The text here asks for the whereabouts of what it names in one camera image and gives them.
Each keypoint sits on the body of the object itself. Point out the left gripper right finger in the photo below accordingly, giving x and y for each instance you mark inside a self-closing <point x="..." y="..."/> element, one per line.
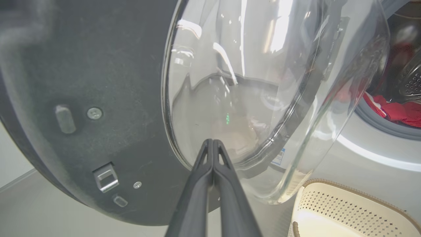
<point x="233" y="204"/>

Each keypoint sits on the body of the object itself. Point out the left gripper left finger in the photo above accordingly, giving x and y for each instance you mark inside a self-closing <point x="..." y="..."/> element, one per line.
<point x="194" y="204"/>

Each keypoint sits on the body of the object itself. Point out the round dark washing machine door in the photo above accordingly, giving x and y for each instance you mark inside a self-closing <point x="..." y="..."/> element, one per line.
<point x="115" y="82"/>

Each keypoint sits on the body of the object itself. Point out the red garment white trim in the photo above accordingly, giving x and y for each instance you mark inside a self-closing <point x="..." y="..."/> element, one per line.
<point x="401" y="113"/>

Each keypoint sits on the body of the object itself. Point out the cream perforated laundry basket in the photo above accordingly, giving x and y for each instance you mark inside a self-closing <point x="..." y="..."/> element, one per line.
<point x="345" y="210"/>

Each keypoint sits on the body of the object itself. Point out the white front-load washing machine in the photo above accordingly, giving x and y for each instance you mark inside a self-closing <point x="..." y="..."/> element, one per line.
<point x="361" y="171"/>

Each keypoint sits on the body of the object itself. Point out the grey rubber door seal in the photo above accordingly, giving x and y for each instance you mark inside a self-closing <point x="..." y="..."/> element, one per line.
<point x="388" y="130"/>

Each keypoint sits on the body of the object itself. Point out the steel washing machine drum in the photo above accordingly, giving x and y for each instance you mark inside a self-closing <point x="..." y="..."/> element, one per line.
<point x="412" y="82"/>

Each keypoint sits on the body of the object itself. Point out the blue energy label sticker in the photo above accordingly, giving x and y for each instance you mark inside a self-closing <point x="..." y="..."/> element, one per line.
<point x="279" y="157"/>

